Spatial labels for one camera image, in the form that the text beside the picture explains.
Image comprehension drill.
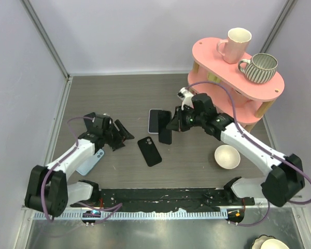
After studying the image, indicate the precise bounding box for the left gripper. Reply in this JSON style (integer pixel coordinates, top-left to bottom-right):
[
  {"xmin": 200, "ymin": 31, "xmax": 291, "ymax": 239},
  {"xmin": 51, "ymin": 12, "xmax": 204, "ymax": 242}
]
[{"xmin": 103, "ymin": 120, "xmax": 134, "ymax": 151}]

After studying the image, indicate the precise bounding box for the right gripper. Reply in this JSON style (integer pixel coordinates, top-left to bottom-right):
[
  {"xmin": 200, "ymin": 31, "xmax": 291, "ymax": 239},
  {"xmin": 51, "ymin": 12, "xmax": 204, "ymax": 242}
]
[{"xmin": 167, "ymin": 105, "xmax": 205, "ymax": 132}]

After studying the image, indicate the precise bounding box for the lavender phone case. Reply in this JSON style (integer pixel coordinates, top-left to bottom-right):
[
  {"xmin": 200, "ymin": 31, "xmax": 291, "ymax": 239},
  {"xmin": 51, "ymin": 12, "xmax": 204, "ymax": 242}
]
[{"xmin": 147, "ymin": 108, "xmax": 161, "ymax": 134}]

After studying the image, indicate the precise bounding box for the black phone case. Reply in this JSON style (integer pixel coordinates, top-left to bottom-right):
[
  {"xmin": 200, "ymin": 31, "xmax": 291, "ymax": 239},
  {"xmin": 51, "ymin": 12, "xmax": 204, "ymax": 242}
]
[{"xmin": 137, "ymin": 136, "xmax": 162, "ymax": 167}]

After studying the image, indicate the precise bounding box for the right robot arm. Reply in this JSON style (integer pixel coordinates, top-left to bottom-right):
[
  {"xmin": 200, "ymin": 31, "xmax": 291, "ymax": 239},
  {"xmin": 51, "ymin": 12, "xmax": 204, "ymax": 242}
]
[{"xmin": 166, "ymin": 89, "xmax": 305, "ymax": 207}]

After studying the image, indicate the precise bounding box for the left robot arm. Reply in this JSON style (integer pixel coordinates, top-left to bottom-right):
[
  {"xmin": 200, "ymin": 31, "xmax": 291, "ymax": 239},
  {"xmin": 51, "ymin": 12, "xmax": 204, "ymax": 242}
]
[{"xmin": 24, "ymin": 113, "xmax": 134, "ymax": 220}]

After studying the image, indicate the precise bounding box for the light blue phone case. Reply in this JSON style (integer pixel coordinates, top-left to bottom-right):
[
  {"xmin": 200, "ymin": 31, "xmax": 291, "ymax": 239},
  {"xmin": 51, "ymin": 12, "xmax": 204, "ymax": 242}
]
[{"xmin": 76, "ymin": 149, "xmax": 105, "ymax": 176}]

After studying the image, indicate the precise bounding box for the yellow cup on shelf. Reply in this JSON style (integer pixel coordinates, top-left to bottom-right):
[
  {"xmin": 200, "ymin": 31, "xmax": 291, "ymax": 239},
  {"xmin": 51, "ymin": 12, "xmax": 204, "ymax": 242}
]
[{"xmin": 207, "ymin": 72, "xmax": 221, "ymax": 84}]

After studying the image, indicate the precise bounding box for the white bowl on table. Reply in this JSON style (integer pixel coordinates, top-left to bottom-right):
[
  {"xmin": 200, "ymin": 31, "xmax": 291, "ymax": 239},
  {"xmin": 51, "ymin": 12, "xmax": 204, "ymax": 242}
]
[{"xmin": 214, "ymin": 145, "xmax": 241, "ymax": 170}]

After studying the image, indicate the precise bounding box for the pink cup middle shelf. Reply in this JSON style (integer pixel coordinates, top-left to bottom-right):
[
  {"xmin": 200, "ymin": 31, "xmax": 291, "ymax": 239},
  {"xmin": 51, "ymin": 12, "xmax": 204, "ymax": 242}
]
[{"xmin": 230, "ymin": 88, "xmax": 250, "ymax": 107}]

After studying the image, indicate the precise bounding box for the pink three-tier shelf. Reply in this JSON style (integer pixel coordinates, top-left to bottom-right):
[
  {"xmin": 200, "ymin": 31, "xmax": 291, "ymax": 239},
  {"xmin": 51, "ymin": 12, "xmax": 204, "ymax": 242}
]
[{"xmin": 188, "ymin": 37, "xmax": 285, "ymax": 131}]

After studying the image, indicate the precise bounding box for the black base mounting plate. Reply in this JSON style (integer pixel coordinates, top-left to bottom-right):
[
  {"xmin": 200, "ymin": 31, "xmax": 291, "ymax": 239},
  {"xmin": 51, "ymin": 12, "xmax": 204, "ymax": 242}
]
[{"xmin": 84, "ymin": 188, "xmax": 255, "ymax": 213}]

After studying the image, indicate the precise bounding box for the pink tall mug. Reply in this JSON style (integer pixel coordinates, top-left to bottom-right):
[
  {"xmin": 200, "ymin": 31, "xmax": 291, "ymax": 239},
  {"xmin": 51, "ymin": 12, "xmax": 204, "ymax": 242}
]
[{"xmin": 216, "ymin": 27, "xmax": 252, "ymax": 64}]

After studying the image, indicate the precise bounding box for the grey striped mug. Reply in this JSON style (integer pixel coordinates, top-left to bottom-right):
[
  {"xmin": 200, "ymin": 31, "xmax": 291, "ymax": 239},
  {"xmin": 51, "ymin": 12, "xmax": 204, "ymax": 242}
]
[{"xmin": 237, "ymin": 53, "xmax": 278, "ymax": 84}]

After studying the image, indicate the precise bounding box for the cream bowl bottom corner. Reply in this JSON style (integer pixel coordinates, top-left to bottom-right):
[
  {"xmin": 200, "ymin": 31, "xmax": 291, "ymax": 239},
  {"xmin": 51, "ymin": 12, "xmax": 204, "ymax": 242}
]
[{"xmin": 250, "ymin": 234, "xmax": 289, "ymax": 249}]

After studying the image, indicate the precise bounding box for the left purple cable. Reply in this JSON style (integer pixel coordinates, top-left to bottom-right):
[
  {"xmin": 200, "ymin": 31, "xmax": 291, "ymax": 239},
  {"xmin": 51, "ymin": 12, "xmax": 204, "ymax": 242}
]
[{"xmin": 41, "ymin": 116, "xmax": 124, "ymax": 225}]

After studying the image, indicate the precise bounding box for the purple cable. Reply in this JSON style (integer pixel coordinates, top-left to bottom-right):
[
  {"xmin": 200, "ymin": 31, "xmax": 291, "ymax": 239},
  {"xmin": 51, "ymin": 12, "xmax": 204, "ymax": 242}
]
[
  {"xmin": 188, "ymin": 81, "xmax": 311, "ymax": 228},
  {"xmin": 41, "ymin": 116, "xmax": 124, "ymax": 225}
]

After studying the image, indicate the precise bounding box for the aluminium rail with slots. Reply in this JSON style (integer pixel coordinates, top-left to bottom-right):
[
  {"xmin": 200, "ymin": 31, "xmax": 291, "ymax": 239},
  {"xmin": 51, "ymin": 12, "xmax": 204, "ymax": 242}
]
[{"xmin": 33, "ymin": 209, "xmax": 229, "ymax": 220}]

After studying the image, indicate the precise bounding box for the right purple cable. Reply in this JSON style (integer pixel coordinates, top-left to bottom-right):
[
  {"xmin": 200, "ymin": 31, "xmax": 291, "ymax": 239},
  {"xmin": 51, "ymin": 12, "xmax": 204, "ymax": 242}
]
[{"xmin": 188, "ymin": 81, "xmax": 311, "ymax": 228}]

